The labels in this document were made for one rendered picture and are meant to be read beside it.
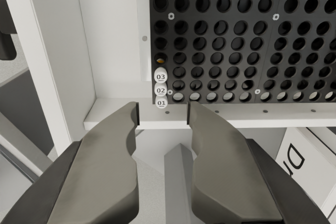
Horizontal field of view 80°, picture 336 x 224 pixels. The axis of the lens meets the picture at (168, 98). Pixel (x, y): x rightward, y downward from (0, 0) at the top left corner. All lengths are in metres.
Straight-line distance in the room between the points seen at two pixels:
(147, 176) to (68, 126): 1.48
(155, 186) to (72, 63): 1.60
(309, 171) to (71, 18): 0.36
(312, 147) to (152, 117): 0.23
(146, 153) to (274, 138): 1.09
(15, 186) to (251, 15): 0.55
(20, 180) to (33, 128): 0.14
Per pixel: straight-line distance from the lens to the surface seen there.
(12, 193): 0.60
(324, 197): 0.36
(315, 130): 0.38
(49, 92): 0.20
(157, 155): 1.46
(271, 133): 0.48
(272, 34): 0.22
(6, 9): 0.21
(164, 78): 0.19
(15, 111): 0.62
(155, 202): 1.93
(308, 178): 0.37
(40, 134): 0.64
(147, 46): 0.25
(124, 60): 0.27
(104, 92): 0.29
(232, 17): 0.20
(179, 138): 1.37
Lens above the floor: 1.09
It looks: 62 degrees down
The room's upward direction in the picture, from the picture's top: 175 degrees clockwise
